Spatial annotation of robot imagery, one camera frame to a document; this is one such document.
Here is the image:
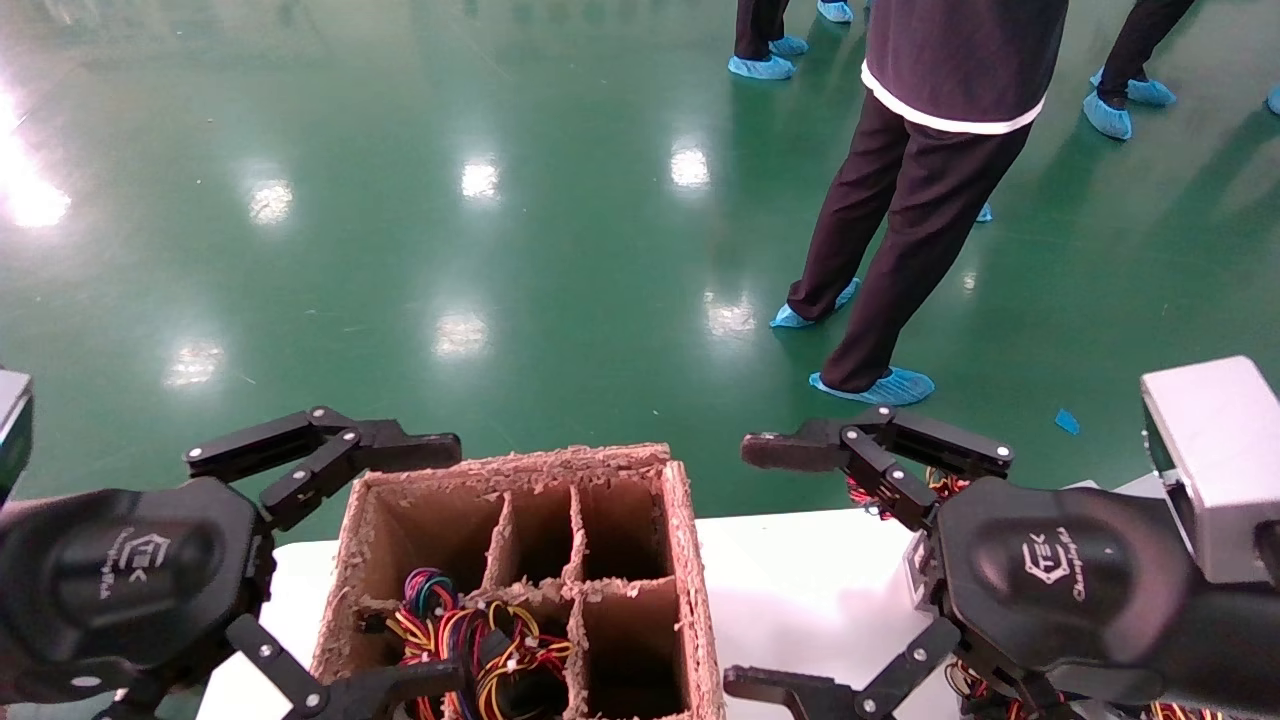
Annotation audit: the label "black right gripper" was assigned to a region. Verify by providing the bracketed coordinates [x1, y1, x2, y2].
[723, 406, 1201, 720]

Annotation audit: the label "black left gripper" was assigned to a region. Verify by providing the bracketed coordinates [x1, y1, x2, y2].
[0, 406, 471, 720]

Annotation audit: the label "grey power supply purple cables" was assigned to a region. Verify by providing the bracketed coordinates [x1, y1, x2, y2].
[455, 598, 574, 720]

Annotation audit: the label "brown cardboard divider box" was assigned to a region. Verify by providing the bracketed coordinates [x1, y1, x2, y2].
[310, 443, 726, 720]

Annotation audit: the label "person in dark trousers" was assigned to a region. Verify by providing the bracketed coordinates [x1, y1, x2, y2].
[787, 0, 1069, 393]

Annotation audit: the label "person legs black trousers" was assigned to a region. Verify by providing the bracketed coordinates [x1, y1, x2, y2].
[1097, 0, 1197, 101]
[734, 0, 791, 61]

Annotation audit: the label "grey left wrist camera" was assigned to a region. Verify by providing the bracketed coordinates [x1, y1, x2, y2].
[0, 368, 35, 501]

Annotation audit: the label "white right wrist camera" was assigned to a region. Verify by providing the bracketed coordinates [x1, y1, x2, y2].
[1142, 356, 1280, 586]

